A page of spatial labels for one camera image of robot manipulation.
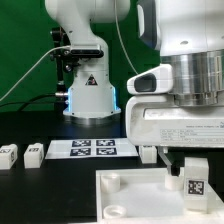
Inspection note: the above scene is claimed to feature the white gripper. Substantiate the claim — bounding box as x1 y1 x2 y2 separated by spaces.
125 95 224 176

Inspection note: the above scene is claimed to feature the white square tabletop part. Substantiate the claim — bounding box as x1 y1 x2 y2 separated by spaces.
96 168 224 224

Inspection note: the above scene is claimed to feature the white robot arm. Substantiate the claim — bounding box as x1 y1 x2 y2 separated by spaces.
45 0 224 152

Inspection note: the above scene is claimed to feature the white marker sheet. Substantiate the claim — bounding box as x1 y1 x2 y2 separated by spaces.
46 138 137 159

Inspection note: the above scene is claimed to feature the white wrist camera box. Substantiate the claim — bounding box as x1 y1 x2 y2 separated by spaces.
127 64 174 95

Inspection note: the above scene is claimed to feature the black camera stand clamp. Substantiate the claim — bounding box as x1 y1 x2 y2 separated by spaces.
50 27 78 112

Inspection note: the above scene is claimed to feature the black cable left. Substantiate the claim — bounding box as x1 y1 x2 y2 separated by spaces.
0 93 58 112

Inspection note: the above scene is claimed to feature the white cable left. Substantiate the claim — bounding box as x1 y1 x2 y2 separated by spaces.
0 45 68 102

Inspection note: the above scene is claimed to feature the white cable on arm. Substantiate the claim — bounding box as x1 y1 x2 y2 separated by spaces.
113 0 139 76

